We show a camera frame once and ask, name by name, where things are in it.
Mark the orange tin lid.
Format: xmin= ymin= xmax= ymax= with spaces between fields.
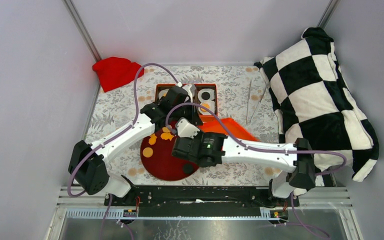
xmin=199 ymin=117 xmax=259 ymax=142

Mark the round orange cookie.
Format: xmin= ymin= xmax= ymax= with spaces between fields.
xmin=162 ymin=127 xmax=171 ymax=133
xmin=201 ymin=102 xmax=211 ymax=111
xmin=142 ymin=147 xmax=154 ymax=158

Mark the black round cookie bottom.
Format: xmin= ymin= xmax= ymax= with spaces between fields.
xmin=200 ymin=91 xmax=211 ymax=101

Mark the black round cookie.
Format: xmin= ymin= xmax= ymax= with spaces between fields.
xmin=182 ymin=164 xmax=195 ymax=175
xmin=200 ymin=91 xmax=211 ymax=101

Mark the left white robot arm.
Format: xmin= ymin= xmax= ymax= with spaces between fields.
xmin=68 ymin=84 xmax=203 ymax=206

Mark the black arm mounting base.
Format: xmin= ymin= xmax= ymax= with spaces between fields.
xmin=104 ymin=185 xmax=300 ymax=218

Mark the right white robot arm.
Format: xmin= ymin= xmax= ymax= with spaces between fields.
xmin=171 ymin=132 xmax=316 ymax=206

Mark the white paper cup liner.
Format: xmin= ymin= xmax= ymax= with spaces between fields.
xmin=197 ymin=88 xmax=216 ymax=102
xmin=198 ymin=100 xmax=216 ymax=116
xmin=157 ymin=88 xmax=169 ymax=100

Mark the orange fish cookie right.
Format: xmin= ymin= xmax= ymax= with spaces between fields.
xmin=160 ymin=132 xmax=175 ymax=141

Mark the orange fish cookie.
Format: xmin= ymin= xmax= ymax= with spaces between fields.
xmin=160 ymin=132 xmax=175 ymax=141
xmin=148 ymin=134 xmax=158 ymax=146

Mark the black round cookie right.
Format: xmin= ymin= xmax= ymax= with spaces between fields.
xmin=182 ymin=164 xmax=195 ymax=175

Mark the orange fish cookie left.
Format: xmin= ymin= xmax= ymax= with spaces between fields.
xmin=148 ymin=134 xmax=158 ymax=146

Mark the floral table mat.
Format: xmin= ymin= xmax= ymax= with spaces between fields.
xmin=85 ymin=66 xmax=280 ymax=186

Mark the dark red round plate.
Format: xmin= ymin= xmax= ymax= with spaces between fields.
xmin=140 ymin=128 xmax=199 ymax=182

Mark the orange compartment cookie tin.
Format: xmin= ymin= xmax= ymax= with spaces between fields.
xmin=155 ymin=83 xmax=218 ymax=123

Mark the red cloth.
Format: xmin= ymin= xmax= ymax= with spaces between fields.
xmin=92 ymin=56 xmax=142 ymax=93

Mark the black white checkered blanket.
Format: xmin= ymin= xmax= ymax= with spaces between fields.
xmin=255 ymin=27 xmax=380 ymax=182

